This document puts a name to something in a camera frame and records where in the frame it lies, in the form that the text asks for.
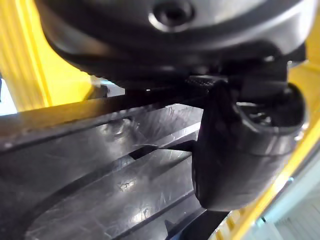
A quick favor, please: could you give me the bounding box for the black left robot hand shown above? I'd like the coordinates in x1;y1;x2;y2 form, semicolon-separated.
34;0;319;211

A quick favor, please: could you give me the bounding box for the yellow metal shelf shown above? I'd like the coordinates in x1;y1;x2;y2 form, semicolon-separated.
0;0;320;240

